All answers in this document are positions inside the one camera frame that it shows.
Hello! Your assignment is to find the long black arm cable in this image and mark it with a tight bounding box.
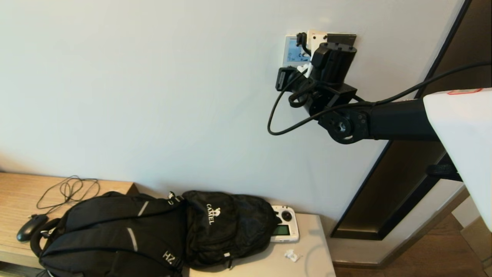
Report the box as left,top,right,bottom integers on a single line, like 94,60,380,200
268,62,492,136

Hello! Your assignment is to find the black computer mouse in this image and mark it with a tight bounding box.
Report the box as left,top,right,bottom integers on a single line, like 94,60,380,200
16,214,48,242

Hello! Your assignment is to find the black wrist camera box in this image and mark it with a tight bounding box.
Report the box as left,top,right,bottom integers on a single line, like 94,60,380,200
276,67,299,92

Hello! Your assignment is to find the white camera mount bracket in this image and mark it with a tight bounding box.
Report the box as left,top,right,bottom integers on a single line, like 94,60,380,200
298,30,328,77

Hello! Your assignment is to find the black Camel logo backpack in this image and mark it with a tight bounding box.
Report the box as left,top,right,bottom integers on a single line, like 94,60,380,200
181,190,281,269

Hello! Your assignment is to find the black cable plug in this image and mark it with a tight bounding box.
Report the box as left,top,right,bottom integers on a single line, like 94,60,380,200
296,32,311,57

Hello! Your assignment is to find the beige door frame trim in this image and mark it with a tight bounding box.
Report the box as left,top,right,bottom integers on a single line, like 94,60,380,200
332,177,473,270

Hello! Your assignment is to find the large black grey-striped backpack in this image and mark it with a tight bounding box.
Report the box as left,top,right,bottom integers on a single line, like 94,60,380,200
30,191,189,277

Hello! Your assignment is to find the white wall thermostat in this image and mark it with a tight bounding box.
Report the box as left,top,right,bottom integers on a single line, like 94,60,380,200
284,35,310,67

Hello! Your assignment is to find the black wall switch panel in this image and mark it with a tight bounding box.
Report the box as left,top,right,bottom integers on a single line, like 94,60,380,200
327,33,357,47

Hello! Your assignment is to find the black mouse cable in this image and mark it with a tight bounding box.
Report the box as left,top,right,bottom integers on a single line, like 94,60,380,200
31,176,100,220

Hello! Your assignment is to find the light wooden desk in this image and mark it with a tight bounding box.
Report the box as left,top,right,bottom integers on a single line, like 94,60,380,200
0,172,139,270

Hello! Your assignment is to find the white remote controller with screen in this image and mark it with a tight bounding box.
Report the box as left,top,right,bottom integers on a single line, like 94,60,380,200
270,205,300,243

